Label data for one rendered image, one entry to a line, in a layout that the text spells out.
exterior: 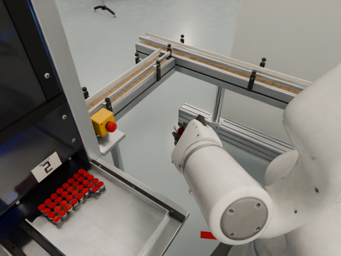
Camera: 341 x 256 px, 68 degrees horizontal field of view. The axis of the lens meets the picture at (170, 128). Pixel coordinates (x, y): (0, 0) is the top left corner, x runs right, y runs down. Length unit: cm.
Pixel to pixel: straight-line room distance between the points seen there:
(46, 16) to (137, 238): 63
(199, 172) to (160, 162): 170
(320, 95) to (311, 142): 5
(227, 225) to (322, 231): 17
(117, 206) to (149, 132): 148
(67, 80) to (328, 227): 67
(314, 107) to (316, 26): 151
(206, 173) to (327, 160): 14
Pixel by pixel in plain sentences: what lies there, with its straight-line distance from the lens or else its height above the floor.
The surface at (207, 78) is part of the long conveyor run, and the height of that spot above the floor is 87.
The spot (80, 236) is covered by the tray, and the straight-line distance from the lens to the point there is 86.
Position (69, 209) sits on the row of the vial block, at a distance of 86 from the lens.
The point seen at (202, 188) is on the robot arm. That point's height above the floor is 135.
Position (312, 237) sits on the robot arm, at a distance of 45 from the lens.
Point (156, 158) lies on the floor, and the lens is 209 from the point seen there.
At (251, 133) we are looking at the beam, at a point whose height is 55.
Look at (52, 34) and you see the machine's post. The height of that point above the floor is 137.
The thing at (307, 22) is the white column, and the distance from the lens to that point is 179.
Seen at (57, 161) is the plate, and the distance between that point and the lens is 86.
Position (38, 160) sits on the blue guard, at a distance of 82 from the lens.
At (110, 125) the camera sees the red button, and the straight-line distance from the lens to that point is 92.
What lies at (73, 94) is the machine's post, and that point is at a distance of 79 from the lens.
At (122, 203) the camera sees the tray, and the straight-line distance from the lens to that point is 87.
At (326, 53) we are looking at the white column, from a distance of 184.
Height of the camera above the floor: 164
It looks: 45 degrees down
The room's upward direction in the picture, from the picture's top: straight up
